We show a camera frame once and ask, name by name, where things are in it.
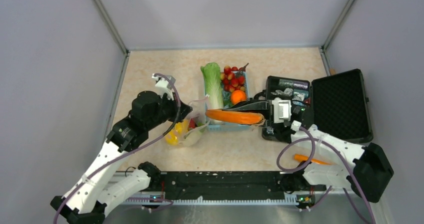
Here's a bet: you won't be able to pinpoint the green white toy cabbage stalk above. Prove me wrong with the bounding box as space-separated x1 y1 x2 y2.
200 62 224 109

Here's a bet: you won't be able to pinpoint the clear zip bag pink dots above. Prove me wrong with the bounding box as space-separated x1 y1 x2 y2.
164 94 210 147

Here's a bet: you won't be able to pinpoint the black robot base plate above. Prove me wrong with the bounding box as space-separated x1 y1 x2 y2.
141 171 327 201

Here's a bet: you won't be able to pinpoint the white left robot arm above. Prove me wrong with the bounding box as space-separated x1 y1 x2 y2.
50 91 193 224

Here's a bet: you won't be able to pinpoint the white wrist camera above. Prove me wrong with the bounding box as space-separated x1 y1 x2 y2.
271 99 292 124
151 73 176 101

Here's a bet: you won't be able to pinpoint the red toy chili pepper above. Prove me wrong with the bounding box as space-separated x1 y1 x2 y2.
188 119 197 130

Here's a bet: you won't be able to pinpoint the yellow toy bell pepper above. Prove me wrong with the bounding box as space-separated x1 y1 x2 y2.
174 119 189 135

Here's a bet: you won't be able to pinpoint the orange handled tool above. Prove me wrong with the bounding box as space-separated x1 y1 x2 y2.
293 154 331 165

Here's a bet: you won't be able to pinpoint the light blue plastic basket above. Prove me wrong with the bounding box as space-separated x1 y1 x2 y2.
201 66 264 132

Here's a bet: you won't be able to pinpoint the purple chip row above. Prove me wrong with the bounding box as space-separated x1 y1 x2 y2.
293 81 309 90

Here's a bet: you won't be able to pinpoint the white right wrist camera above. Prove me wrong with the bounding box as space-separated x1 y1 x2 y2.
271 99 292 124

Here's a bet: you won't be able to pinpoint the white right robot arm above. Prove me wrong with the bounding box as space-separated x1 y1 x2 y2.
218 100 394 203

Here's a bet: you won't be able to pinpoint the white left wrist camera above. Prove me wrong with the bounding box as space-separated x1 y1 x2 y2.
151 73 176 101

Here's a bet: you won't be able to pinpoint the blue green chip row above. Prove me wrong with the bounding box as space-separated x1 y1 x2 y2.
278 79 294 88

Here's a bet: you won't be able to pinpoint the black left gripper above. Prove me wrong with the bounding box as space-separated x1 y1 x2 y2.
145 91 193 130

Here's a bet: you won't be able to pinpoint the black poker chip case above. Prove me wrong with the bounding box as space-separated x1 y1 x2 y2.
254 69 374 143

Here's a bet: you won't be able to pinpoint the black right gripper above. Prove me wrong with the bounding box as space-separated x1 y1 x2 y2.
223 98 281 130

